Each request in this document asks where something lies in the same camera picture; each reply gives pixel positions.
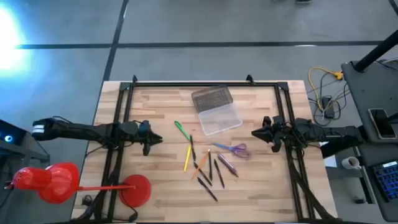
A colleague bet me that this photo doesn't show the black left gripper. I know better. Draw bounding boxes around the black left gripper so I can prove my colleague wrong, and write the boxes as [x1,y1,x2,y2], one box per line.
[136,131,163,156]

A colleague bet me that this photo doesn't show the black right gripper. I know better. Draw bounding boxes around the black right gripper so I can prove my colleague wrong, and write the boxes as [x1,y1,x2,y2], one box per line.
[251,124,292,153]

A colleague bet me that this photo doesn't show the green pen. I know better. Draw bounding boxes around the green pen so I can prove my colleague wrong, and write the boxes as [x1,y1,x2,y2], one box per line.
[174,120,191,141]

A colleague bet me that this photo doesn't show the purple and blue scissors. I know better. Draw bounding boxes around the purple and blue scissors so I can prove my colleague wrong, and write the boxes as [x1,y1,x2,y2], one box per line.
[212,142,252,159]

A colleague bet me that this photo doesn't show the yellow pencil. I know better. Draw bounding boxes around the yellow pencil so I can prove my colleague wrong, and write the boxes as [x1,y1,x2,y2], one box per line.
[183,144,192,172]

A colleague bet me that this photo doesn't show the brown pen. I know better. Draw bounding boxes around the brown pen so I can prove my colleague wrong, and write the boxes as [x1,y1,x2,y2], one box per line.
[217,152,239,179]

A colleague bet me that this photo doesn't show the clear plastic supply box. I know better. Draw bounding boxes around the clear plastic supply box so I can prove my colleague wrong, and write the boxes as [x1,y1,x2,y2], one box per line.
[191,85,243,136]

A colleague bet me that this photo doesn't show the orange pencil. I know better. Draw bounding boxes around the orange pencil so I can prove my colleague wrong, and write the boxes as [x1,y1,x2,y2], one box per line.
[191,149,211,180]

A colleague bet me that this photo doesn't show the black power adapter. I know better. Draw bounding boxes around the black power adapter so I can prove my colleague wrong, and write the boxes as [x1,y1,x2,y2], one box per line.
[321,96,336,119]

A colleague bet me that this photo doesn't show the white paper sheet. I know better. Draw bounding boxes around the white paper sheet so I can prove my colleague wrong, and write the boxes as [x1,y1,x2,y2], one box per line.
[319,141,338,169]

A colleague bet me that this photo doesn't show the white mug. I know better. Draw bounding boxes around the white mug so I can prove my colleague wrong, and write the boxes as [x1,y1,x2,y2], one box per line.
[341,156,363,170]

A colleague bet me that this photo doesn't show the grey side desk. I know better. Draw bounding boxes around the grey side desk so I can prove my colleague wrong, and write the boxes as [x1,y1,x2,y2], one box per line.
[340,59,398,222]

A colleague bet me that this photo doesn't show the red desk lamp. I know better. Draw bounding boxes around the red desk lamp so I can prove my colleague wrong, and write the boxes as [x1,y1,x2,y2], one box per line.
[4,161,152,208]

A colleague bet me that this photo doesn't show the black smartphone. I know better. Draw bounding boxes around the black smartphone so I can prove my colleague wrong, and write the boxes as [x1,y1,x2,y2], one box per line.
[368,108,397,140]

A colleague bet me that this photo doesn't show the keyboard with blue backlight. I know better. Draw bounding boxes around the keyboard with blue backlight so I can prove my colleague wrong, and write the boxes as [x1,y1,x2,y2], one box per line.
[372,161,398,202]

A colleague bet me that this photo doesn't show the black pole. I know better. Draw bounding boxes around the black pole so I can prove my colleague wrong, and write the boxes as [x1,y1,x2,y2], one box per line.
[354,29,398,73]

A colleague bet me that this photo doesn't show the black device with blue light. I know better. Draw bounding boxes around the black device with blue light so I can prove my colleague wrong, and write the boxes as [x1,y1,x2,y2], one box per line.
[0,119,50,163]

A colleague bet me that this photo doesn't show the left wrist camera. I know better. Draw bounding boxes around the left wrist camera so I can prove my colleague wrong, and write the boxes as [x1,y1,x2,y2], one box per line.
[138,120,152,134]

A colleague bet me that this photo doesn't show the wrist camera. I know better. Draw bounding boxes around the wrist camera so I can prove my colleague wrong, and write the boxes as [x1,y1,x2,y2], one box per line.
[262,115,285,129]
[138,120,152,134]

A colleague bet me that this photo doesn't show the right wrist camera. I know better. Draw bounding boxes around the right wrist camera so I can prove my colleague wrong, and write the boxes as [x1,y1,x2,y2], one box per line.
[262,115,285,129]

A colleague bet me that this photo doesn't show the black floor cable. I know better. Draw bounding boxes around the black floor cable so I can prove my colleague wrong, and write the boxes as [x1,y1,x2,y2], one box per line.
[307,72,352,127]

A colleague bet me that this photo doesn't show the yellow cable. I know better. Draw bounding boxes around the yellow cable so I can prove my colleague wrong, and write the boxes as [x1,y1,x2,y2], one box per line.
[308,66,344,113]

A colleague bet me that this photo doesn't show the black aluminium table frame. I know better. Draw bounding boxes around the black aluminium table frame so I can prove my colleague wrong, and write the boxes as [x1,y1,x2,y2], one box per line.
[81,74,340,223]

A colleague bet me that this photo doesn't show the black lamp cord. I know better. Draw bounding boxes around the black lamp cord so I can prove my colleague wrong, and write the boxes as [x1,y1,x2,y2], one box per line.
[119,192,139,223]

